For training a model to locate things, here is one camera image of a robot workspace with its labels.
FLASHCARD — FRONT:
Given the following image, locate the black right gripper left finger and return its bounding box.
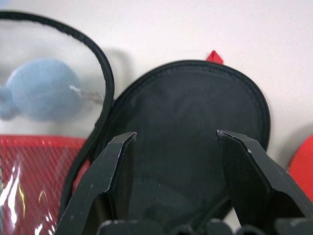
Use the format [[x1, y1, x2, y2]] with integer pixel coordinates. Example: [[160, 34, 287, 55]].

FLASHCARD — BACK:
[[55, 131, 137, 235]]

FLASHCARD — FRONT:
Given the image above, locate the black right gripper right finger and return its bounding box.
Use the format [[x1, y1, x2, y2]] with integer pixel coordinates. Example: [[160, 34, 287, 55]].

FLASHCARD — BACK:
[[216, 129, 313, 228]]

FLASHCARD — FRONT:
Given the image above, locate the red object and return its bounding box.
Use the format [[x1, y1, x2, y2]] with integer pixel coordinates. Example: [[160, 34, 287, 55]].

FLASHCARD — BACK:
[[287, 134, 313, 196]]

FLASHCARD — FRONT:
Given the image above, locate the red mesh pouch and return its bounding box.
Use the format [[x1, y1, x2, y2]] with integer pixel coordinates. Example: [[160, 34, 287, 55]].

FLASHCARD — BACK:
[[0, 9, 269, 235]]

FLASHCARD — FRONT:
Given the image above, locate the light blue plush toy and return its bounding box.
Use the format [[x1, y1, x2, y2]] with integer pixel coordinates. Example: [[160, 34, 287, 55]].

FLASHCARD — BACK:
[[0, 58, 84, 122]]

